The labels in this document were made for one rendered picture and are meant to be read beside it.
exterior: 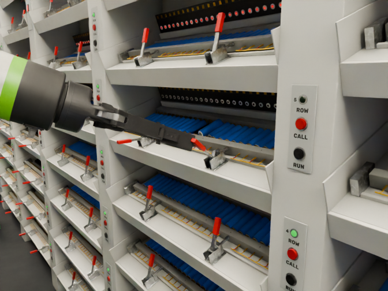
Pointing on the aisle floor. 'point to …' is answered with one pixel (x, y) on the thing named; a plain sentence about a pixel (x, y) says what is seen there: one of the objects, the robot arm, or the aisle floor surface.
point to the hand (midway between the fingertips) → (176, 138)
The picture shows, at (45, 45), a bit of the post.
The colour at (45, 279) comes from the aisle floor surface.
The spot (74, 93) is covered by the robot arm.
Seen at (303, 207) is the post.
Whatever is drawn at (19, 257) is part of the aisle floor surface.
